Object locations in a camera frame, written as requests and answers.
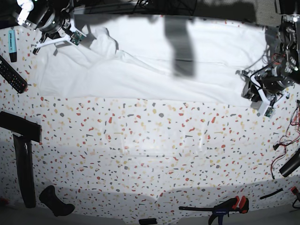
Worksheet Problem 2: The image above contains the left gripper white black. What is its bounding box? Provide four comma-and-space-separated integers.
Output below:
241, 69, 290, 117

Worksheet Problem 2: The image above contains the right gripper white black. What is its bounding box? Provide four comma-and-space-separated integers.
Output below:
33, 17, 86, 55

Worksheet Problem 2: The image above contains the white T-shirt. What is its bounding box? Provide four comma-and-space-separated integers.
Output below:
35, 15, 268, 107

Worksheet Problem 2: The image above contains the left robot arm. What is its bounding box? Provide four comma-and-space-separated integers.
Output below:
237, 0, 300, 118

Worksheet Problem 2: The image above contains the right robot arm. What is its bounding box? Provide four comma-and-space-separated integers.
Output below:
16, 0, 86, 55

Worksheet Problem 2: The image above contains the blue highlighter pen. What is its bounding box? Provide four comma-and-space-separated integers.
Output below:
8, 30, 17, 62

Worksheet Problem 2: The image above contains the black remote control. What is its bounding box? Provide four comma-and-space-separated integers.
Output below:
0, 56, 27, 94

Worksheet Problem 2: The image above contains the black cylinder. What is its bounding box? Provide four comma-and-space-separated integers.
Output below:
279, 149, 300, 178

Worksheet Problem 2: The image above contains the small red black connector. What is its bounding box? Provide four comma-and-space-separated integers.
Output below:
291, 187, 298, 195

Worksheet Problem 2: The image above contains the black and red bar clamp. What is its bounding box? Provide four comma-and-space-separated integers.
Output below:
179, 196, 249, 225

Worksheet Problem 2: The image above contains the terrazzo pattern tablecloth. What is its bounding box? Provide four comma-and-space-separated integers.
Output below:
0, 26, 300, 224

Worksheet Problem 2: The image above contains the black game controller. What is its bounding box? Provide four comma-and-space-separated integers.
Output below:
39, 185, 75, 217

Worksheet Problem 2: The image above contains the small black box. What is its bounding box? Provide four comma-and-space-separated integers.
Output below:
139, 218, 158, 225

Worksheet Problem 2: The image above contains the red and black wire bundle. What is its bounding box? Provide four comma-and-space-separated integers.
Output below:
270, 99, 300, 180

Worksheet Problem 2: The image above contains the black cable piece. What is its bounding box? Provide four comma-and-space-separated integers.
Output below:
259, 187, 284, 200

